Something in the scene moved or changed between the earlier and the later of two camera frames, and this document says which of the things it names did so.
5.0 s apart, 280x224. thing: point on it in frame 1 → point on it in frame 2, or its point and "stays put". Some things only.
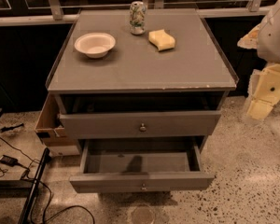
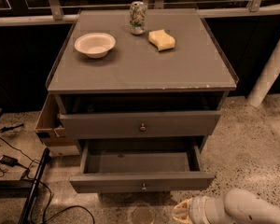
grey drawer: (142, 165) stays put
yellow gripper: (275, 36) → (198, 209)
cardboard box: (49, 128) stays put
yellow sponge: (161, 40) stays put
